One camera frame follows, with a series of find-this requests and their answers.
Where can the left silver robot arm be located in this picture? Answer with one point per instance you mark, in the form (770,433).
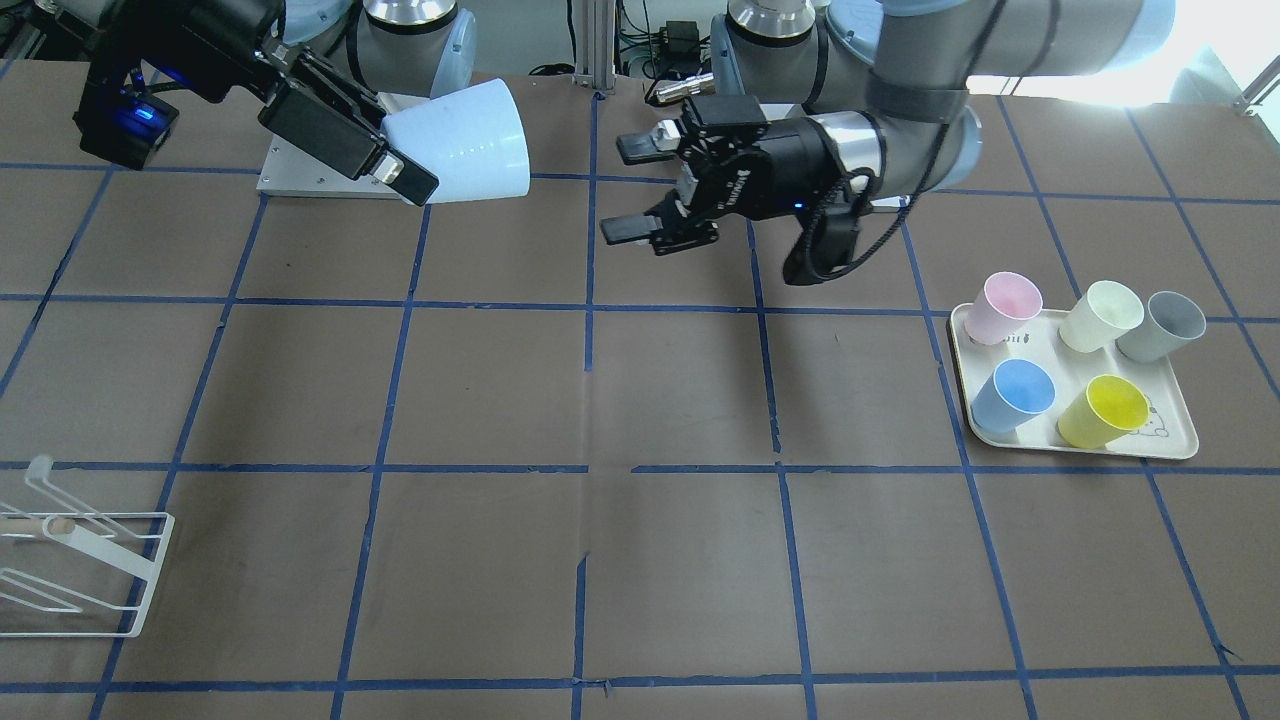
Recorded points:
(817,113)

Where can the yellow plastic cup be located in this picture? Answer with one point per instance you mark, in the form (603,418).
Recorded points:
(1109,407)

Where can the grey plastic cup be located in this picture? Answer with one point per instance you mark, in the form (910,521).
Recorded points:
(1172,321)

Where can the pale green plastic cup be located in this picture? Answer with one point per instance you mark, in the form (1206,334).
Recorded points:
(1105,312)

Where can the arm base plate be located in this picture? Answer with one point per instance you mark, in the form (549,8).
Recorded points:
(300,175)

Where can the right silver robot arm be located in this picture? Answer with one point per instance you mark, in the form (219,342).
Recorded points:
(406,48)

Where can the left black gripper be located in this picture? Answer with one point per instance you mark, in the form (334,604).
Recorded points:
(790,165)

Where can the pink plastic cup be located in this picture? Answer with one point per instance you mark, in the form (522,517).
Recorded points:
(1006,302)

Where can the light blue plastic cup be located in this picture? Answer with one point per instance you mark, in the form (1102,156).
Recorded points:
(473,141)

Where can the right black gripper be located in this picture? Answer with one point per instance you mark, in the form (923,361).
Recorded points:
(222,52)

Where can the white wire cup rack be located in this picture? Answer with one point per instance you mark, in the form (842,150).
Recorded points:
(76,572)

